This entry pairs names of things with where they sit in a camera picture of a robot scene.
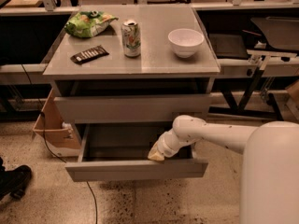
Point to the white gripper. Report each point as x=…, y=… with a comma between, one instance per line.
x=163, y=146

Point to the grey drawer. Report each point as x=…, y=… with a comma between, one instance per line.
x=119, y=151
x=138, y=108

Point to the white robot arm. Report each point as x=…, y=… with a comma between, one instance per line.
x=269, y=192

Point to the grey top drawer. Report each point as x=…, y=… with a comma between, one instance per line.
x=138, y=108

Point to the grey drawer cabinet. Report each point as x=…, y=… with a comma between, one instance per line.
x=156, y=71

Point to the dark snack bar wrapper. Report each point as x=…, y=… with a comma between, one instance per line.
x=89, y=55

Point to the white bowl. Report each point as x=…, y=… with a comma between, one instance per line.
x=185, y=42

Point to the white green soda can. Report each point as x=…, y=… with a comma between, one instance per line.
x=131, y=40

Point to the black metal stand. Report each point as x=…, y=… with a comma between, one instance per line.
x=260, y=58

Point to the dark tray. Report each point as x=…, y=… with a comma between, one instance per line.
x=228, y=46

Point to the black shoe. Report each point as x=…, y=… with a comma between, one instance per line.
x=14, y=182

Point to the green chip bag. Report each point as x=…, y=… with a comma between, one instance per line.
x=88, y=24

